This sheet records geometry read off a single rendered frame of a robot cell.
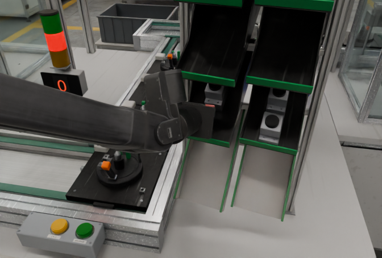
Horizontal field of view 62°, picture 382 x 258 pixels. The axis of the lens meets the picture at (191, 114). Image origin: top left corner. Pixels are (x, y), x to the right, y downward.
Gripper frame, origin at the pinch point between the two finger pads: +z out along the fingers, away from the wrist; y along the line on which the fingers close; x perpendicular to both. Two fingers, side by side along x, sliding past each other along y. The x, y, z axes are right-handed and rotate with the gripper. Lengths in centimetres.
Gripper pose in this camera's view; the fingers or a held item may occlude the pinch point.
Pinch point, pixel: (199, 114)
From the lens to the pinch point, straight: 73.7
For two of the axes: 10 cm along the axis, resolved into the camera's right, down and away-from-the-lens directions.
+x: -1.1, 9.8, 1.5
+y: -9.6, -1.4, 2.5
